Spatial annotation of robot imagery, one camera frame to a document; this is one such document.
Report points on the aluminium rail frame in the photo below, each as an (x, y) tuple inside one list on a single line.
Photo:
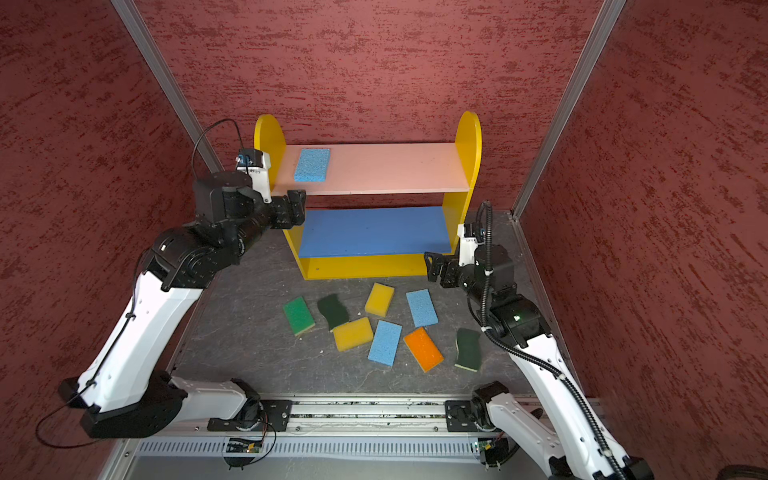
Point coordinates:
[(390, 427)]

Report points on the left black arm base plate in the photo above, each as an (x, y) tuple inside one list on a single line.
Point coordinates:
[(273, 415)]

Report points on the yellow sponge front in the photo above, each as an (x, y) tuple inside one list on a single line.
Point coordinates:
[(353, 334)]

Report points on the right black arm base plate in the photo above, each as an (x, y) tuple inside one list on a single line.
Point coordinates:
[(463, 416)]

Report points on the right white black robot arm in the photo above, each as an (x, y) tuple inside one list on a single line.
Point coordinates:
[(574, 443)]

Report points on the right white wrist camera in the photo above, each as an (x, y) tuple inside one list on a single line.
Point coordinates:
[(467, 244)]

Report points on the dark green wavy sponge left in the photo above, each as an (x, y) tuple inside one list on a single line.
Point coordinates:
[(333, 311)]

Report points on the dark green wavy sponge right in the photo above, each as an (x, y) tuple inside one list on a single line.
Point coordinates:
[(468, 350)]

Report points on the dark green wavy sponge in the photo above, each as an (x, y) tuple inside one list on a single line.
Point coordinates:
[(468, 350), (333, 311)]

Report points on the orange sponge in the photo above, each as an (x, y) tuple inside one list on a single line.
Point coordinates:
[(423, 349)]

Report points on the blue sponge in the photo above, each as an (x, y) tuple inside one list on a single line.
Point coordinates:
[(385, 343), (312, 165), (422, 309)]

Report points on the bright green sponge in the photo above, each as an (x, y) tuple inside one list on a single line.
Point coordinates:
[(299, 316)]

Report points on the yellow sponge back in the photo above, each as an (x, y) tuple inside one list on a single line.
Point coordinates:
[(379, 300)]

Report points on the yellow shelf with coloured boards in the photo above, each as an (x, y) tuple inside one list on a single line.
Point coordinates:
[(377, 242)]

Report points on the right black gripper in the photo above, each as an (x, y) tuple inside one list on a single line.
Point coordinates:
[(450, 263)]

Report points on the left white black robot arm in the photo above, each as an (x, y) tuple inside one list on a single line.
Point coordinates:
[(123, 394)]

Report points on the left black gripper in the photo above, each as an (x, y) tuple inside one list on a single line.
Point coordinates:
[(292, 208)]

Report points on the yellow sponge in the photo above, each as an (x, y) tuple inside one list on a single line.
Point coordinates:
[(353, 334), (379, 300)]

